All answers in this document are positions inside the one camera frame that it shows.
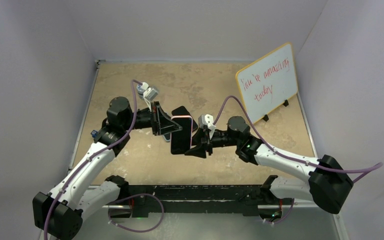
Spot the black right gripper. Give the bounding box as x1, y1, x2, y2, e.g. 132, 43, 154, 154
184, 127, 240, 159

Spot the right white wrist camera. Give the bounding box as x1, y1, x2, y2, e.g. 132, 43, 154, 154
198, 114, 216, 131

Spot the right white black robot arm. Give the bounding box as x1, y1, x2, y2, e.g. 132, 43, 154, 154
185, 115, 354, 214

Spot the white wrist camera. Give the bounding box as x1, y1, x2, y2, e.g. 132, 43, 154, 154
142, 86, 160, 110
198, 114, 216, 131

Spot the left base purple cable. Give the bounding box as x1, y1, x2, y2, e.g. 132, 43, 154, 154
107, 193, 165, 233

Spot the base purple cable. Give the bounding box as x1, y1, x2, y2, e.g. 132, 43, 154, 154
262, 195, 296, 226
107, 193, 165, 233

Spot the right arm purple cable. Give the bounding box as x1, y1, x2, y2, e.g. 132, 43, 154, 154
211, 95, 384, 184

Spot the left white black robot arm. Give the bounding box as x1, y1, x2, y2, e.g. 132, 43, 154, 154
32, 96, 182, 240

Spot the blue black stapler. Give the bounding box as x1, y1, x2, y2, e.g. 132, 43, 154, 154
90, 130, 99, 139

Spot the pink phone case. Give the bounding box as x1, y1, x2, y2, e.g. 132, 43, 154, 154
170, 115, 193, 155

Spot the yellow framed whiteboard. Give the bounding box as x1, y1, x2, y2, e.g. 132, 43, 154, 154
235, 42, 298, 123

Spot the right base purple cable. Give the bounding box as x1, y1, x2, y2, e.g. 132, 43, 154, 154
262, 195, 296, 226

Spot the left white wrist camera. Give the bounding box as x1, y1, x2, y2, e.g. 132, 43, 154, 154
142, 86, 160, 110

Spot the white blue lidded jar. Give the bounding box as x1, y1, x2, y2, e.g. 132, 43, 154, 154
136, 82, 149, 100

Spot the black whiteboard stand foot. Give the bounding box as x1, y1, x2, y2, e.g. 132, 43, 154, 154
262, 114, 269, 122

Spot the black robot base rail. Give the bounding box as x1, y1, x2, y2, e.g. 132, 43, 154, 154
96, 184, 295, 219

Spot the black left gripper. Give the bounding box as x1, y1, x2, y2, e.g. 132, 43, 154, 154
122, 101, 182, 136

